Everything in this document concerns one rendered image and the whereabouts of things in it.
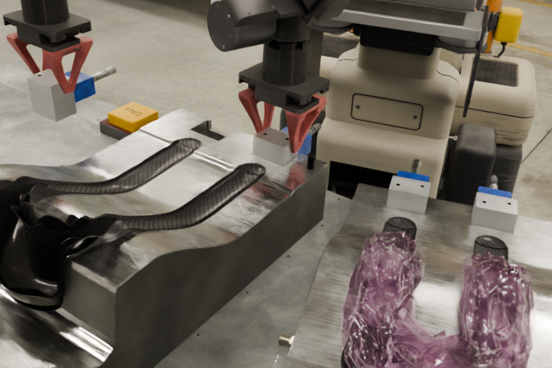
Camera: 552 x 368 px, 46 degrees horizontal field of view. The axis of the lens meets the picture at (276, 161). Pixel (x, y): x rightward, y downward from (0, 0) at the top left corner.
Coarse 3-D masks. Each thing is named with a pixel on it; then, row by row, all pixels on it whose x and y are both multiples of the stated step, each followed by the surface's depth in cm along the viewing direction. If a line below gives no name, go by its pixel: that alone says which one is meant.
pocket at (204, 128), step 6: (210, 120) 95; (198, 126) 94; (204, 126) 95; (210, 126) 96; (198, 132) 94; (204, 132) 95; (210, 132) 95; (216, 132) 95; (222, 132) 95; (216, 138) 95; (222, 138) 94
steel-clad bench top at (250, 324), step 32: (0, 64) 132; (0, 96) 119; (0, 128) 108; (32, 128) 109; (64, 128) 109; (96, 128) 110; (0, 160) 99; (32, 160) 100; (64, 160) 100; (320, 224) 89; (288, 256) 82; (320, 256) 83; (256, 288) 77; (288, 288) 77; (224, 320) 72; (256, 320) 72; (288, 320) 73; (192, 352) 68; (224, 352) 68; (256, 352) 68
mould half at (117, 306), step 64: (128, 192) 78; (192, 192) 79; (256, 192) 79; (320, 192) 86; (128, 256) 60; (192, 256) 65; (256, 256) 77; (0, 320) 62; (64, 320) 62; (128, 320) 60; (192, 320) 69
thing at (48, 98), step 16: (32, 80) 88; (48, 80) 87; (80, 80) 90; (96, 80) 95; (32, 96) 89; (48, 96) 87; (64, 96) 88; (80, 96) 91; (48, 112) 89; (64, 112) 89
